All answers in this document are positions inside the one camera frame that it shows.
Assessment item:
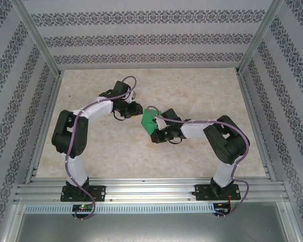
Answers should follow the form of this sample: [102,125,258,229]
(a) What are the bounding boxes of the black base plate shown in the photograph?
[194,183,241,202]
[60,185,107,203]

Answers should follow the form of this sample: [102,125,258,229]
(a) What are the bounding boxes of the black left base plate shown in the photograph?
[60,185,107,203]

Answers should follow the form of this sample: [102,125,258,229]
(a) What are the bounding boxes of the aluminium side rail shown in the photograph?
[235,70,277,182]
[24,72,64,184]

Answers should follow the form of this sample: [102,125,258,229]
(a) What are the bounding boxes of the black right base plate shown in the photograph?
[194,183,241,202]

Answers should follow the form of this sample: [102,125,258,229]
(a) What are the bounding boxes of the aluminium frame post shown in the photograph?
[12,0,62,78]
[236,0,286,75]

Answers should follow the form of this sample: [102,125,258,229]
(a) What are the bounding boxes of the aluminium cross rail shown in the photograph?
[14,177,291,204]

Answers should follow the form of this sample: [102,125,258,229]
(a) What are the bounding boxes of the controller board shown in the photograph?
[72,204,94,212]
[214,202,231,212]

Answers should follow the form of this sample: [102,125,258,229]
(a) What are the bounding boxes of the slotted cable duct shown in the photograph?
[23,203,216,214]

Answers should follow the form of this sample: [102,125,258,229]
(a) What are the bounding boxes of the right controller board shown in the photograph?
[214,202,231,212]

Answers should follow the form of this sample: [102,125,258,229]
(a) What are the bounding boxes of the left controller board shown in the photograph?
[72,204,94,212]

